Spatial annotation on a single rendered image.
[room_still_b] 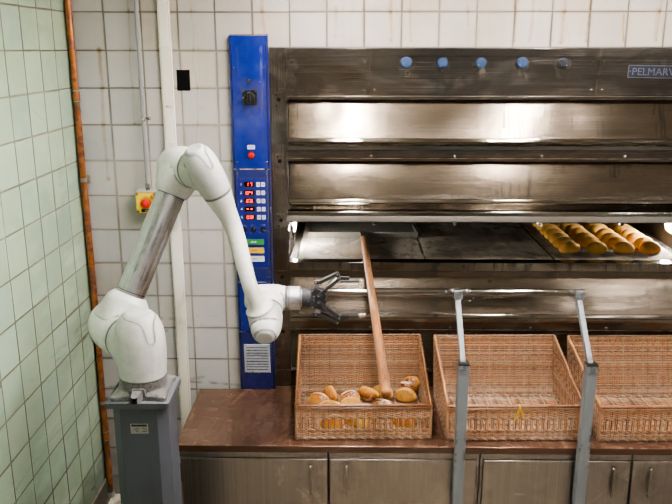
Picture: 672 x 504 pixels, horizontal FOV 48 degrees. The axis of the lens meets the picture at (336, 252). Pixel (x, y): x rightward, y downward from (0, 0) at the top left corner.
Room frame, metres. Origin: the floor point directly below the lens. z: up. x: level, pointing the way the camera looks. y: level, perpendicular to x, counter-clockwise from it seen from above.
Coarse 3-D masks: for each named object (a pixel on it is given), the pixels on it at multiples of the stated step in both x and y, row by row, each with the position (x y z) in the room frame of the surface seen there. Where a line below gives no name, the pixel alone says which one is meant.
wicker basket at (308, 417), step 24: (312, 336) 3.21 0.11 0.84; (336, 336) 3.21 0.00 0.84; (360, 336) 3.22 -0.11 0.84; (384, 336) 3.21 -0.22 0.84; (408, 336) 3.22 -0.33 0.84; (312, 360) 3.19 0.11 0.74; (336, 360) 3.19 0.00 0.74; (360, 360) 3.19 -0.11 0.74; (408, 360) 3.19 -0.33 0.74; (312, 384) 3.16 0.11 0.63; (312, 408) 2.75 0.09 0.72; (336, 408) 2.75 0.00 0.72; (360, 408) 2.75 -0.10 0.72; (384, 408) 2.75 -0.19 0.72; (408, 408) 2.76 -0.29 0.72; (432, 408) 2.76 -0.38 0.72; (312, 432) 2.76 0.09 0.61; (336, 432) 2.76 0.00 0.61; (360, 432) 2.80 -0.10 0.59; (384, 432) 2.76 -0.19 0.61; (408, 432) 2.76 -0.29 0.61
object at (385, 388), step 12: (372, 276) 2.96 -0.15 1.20; (372, 288) 2.79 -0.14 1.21; (372, 300) 2.65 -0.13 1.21; (372, 312) 2.53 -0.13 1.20; (372, 324) 2.43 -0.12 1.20; (384, 348) 2.22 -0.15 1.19; (384, 360) 2.11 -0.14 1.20; (384, 372) 2.02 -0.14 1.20; (384, 384) 1.94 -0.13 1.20; (384, 396) 1.90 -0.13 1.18
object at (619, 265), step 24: (312, 264) 3.26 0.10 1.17; (336, 264) 3.25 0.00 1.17; (360, 264) 3.25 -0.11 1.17; (384, 264) 3.25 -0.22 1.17; (408, 264) 3.25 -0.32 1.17; (432, 264) 3.25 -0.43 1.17; (456, 264) 3.25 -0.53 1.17; (480, 264) 3.24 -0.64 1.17; (504, 264) 3.24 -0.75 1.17; (528, 264) 3.24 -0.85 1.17; (552, 264) 3.24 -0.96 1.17; (576, 264) 3.24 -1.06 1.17; (600, 264) 3.24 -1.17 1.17; (624, 264) 3.23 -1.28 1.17; (648, 264) 3.23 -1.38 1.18
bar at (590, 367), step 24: (336, 288) 2.89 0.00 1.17; (360, 288) 2.89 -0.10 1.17; (384, 288) 2.89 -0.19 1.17; (408, 288) 2.89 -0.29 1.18; (432, 288) 2.89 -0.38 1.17; (456, 288) 2.89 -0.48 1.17; (456, 312) 2.83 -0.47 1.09; (456, 384) 2.68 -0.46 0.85; (456, 408) 2.66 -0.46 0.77; (456, 432) 2.65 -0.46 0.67; (456, 456) 2.65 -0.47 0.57; (576, 456) 2.67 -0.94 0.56; (456, 480) 2.65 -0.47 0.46; (576, 480) 2.64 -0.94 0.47
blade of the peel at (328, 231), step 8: (312, 224) 3.97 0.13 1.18; (320, 224) 3.97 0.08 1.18; (328, 224) 3.97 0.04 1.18; (336, 224) 3.97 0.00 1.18; (344, 224) 3.97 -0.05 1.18; (352, 224) 3.97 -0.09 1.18; (360, 224) 3.97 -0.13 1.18; (368, 224) 3.97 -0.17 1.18; (376, 224) 3.97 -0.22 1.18; (384, 224) 3.97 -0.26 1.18; (392, 224) 3.97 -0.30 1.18; (400, 224) 3.97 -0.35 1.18; (408, 224) 3.97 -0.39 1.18; (312, 232) 3.70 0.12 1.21; (320, 232) 3.70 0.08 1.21; (328, 232) 3.70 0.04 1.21; (336, 232) 3.70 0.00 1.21; (344, 232) 3.70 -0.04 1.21; (352, 232) 3.70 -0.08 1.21; (368, 232) 3.70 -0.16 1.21; (376, 232) 3.70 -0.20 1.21; (384, 232) 3.70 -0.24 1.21; (392, 232) 3.70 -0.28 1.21; (400, 232) 3.70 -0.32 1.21; (408, 232) 3.70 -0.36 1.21; (416, 232) 3.70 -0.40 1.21
